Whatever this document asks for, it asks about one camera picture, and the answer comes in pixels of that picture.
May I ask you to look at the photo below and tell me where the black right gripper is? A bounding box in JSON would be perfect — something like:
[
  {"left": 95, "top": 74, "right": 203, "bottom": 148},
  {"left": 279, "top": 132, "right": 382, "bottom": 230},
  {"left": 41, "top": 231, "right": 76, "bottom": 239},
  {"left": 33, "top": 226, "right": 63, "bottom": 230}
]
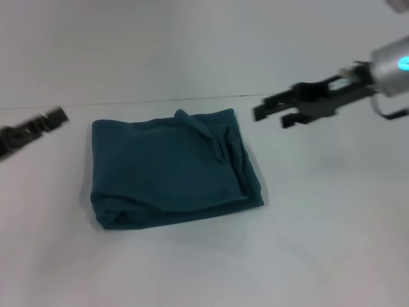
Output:
[{"left": 253, "top": 70, "right": 375, "bottom": 129}]

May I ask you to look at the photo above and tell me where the teal t-shirt with FREE print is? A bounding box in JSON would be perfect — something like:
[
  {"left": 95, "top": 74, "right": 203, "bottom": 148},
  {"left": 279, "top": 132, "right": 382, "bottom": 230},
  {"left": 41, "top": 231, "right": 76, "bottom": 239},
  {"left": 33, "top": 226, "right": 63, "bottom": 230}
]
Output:
[{"left": 89, "top": 107, "right": 265, "bottom": 230}]

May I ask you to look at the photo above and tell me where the grey right gripper cable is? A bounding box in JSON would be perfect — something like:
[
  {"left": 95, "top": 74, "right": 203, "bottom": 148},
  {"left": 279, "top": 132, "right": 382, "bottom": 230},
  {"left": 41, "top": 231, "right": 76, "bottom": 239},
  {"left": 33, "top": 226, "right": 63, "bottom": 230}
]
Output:
[{"left": 338, "top": 60, "right": 409, "bottom": 122}]

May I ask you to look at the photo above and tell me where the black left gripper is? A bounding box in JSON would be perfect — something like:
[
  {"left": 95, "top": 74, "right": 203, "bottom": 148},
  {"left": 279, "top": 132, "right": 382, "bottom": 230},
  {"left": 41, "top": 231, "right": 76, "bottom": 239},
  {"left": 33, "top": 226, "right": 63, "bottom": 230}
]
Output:
[{"left": 0, "top": 106, "right": 70, "bottom": 163}]

